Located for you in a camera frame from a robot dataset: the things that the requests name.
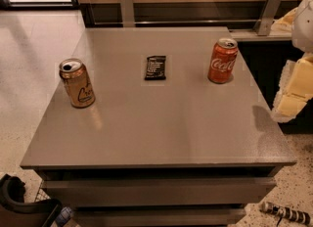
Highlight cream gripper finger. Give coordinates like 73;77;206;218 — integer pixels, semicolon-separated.
271;8;297;32
271;54;313;122

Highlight gold orange soda can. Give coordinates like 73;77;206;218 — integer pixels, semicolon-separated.
59;58;95;108

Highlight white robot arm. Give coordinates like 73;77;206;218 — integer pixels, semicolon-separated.
271;0;313;123

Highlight red Coca-Cola can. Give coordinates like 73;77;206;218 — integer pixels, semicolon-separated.
207;38;238;83

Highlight black snack bar wrapper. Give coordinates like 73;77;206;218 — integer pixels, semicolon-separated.
145;56;166;80

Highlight black white striped tool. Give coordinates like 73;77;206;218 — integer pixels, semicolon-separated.
259;202;313;227

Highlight grey drawer cabinet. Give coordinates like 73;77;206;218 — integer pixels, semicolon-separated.
22;27;295;227

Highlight blue object under cabinet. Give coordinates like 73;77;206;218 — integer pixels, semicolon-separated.
55;206;73;227

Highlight black curved chair part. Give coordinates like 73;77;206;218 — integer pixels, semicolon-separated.
0;174;62;227

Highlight right metal wall bracket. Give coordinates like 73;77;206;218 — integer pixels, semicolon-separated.
253;0;282;36

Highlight metal wall bracket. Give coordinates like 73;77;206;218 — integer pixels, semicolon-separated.
119;0;135;27
253;0;282;36

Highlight left metal wall bracket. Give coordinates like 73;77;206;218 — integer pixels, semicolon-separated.
119;0;135;27

